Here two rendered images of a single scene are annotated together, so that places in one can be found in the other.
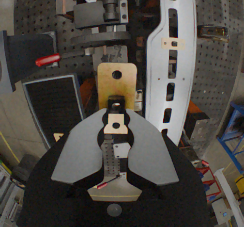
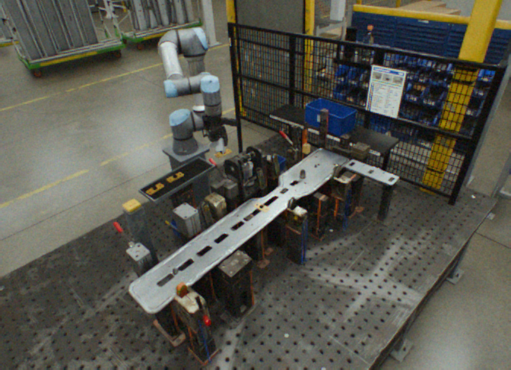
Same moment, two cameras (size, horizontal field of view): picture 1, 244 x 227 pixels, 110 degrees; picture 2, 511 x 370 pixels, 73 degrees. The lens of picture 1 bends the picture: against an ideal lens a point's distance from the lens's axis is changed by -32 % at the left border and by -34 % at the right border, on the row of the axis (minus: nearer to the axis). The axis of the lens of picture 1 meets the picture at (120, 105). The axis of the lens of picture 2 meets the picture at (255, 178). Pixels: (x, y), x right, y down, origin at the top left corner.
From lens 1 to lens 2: 1.62 m
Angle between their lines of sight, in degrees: 76
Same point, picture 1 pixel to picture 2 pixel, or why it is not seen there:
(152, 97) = (224, 221)
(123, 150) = (184, 208)
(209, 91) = (296, 346)
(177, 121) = (224, 247)
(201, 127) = (237, 260)
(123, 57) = (232, 185)
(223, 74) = (334, 337)
